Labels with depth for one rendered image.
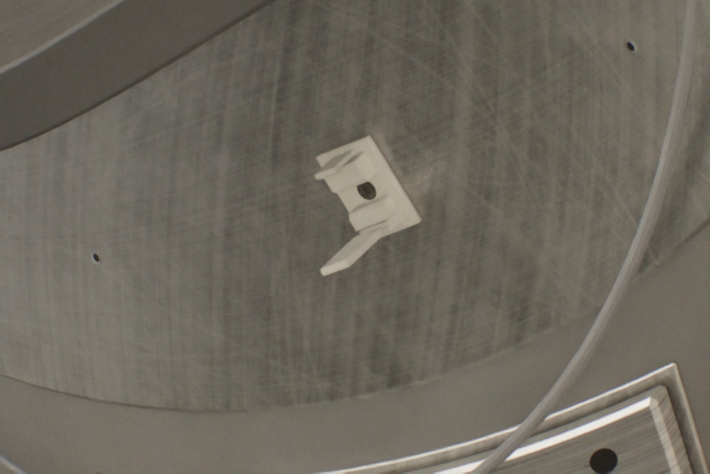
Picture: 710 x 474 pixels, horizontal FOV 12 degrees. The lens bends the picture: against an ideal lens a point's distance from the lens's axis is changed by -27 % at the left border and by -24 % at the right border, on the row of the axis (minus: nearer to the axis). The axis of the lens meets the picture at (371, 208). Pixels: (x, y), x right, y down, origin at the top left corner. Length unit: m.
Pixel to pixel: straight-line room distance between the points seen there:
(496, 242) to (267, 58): 0.07
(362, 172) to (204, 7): 0.08
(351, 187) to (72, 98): 0.08
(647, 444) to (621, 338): 0.04
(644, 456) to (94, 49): 0.19
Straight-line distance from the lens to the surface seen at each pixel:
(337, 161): 0.96
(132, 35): 0.92
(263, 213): 0.99
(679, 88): 0.86
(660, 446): 0.95
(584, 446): 0.96
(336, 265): 0.95
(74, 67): 0.94
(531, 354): 0.97
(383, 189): 0.96
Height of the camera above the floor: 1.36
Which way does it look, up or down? 36 degrees down
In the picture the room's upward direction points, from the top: 5 degrees clockwise
